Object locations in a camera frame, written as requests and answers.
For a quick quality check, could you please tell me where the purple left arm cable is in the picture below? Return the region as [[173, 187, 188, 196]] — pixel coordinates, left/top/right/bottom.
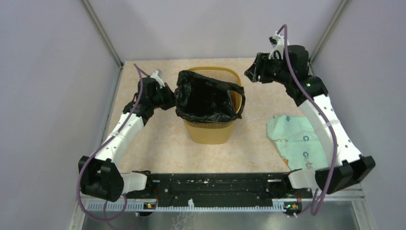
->
[[77, 63, 150, 230]]

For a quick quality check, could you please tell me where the yellow ribbed trash bin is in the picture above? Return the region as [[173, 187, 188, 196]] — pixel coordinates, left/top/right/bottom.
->
[[183, 67, 245, 144]]

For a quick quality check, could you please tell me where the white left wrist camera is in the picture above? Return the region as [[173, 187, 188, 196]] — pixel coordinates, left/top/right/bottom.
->
[[150, 69, 165, 89]]

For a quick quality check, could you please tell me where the right aluminium frame post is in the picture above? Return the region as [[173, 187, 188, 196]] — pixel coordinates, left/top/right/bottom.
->
[[309, 0, 351, 64]]

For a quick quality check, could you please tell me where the black plastic trash bag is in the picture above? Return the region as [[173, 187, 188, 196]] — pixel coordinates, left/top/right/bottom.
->
[[174, 70, 246, 123]]

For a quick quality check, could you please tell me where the aluminium frame post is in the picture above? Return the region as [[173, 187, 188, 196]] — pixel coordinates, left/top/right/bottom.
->
[[309, 0, 351, 64], [80, 0, 124, 69]]

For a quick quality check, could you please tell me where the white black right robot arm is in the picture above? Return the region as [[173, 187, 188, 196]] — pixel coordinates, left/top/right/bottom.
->
[[244, 45, 376, 197]]

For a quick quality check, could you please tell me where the light green patterned cloth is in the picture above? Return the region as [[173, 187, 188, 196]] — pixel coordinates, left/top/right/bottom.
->
[[266, 115, 328, 171]]

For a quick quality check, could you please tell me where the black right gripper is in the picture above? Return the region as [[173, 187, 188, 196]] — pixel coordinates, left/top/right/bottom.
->
[[243, 53, 291, 86]]

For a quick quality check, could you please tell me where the grey slotted cable duct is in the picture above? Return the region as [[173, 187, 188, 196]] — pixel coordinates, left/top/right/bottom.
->
[[87, 200, 286, 212]]

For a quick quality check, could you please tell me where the left aluminium frame post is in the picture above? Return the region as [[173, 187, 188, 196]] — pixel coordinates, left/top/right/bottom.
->
[[80, 0, 124, 69]]

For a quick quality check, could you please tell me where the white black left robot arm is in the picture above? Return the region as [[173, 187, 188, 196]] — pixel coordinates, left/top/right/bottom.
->
[[79, 71, 175, 202]]

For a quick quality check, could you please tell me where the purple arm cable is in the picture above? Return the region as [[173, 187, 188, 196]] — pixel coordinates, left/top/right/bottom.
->
[[77, 63, 150, 230], [276, 24, 338, 217]]

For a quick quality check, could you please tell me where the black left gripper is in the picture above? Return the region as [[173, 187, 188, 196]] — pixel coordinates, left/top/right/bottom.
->
[[150, 82, 183, 110]]

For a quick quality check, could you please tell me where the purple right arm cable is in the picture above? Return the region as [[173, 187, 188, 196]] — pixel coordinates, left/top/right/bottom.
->
[[276, 24, 338, 217]]

